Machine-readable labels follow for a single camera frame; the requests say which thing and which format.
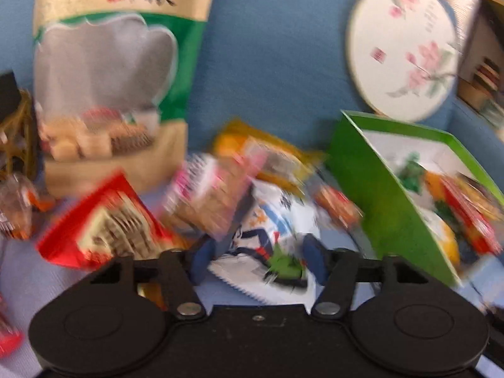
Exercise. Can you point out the orange clear snack packet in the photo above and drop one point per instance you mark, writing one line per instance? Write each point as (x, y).
(236, 141)

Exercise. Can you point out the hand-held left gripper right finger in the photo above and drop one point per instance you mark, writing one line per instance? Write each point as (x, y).
(315, 260)

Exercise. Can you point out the red cartoon face packet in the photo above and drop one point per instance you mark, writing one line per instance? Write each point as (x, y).
(468, 212)

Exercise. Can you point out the green snack packet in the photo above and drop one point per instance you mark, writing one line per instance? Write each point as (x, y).
(411, 175)

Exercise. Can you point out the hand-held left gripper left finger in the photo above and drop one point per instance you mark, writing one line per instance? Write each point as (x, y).
(201, 258)

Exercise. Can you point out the white packet blue green print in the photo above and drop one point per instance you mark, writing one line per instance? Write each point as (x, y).
(271, 212)

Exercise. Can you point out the dark storage shelf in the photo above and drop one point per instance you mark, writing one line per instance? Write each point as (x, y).
(478, 90)

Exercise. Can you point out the red sausage packet white label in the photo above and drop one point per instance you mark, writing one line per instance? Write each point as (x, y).
(338, 204)

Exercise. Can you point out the large beige green grain pouch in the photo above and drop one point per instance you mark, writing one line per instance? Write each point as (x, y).
(98, 67)

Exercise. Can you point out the red peanut packet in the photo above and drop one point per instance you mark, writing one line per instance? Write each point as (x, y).
(78, 236)

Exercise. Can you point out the green cardboard box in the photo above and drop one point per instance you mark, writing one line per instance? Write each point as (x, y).
(374, 204)

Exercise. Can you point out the red-edged clear date packet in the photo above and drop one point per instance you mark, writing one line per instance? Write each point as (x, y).
(8, 338)

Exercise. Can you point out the orange-yellow snack packet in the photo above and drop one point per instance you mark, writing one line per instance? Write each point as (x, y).
(435, 187)

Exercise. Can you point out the clear packet of brown meat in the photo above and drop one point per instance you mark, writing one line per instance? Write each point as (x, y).
(17, 204)

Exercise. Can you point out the stack of boxes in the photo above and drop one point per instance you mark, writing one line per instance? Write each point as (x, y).
(488, 73)

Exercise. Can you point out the round floral fan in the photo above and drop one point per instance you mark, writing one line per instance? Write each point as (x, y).
(393, 27)

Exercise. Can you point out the woven bamboo basket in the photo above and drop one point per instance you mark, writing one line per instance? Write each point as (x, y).
(23, 134)

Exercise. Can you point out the pink striped sausage packet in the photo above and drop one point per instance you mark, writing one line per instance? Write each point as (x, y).
(208, 197)

